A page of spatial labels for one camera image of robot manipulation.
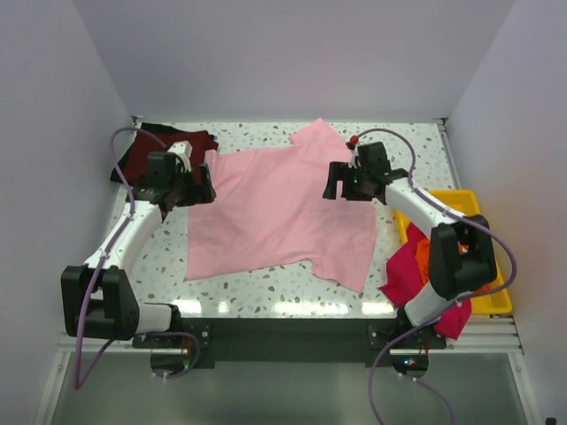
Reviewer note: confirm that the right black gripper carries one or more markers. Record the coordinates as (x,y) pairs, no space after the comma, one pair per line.
(342,171)

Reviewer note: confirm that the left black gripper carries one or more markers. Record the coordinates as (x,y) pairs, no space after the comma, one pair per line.
(198,194)

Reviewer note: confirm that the pink t shirt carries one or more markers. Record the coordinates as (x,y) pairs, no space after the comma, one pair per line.
(269,211)

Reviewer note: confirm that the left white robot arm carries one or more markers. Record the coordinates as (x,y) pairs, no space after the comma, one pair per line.
(98,298)

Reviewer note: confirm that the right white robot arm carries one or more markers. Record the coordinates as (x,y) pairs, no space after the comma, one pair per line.
(461,258)

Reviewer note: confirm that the folded black t shirt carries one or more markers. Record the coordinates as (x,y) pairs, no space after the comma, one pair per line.
(134,163)

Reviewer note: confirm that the orange t shirt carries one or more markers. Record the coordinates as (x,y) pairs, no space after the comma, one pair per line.
(422,260)

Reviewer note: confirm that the magenta t shirt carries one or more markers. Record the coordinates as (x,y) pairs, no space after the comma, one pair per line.
(403,283)

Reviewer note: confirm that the yellow plastic bin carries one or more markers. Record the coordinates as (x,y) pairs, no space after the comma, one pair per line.
(492,300)

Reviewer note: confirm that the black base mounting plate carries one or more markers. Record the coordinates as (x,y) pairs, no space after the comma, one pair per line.
(288,340)

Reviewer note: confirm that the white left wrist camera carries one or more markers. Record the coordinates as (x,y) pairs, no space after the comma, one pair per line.
(182,150)

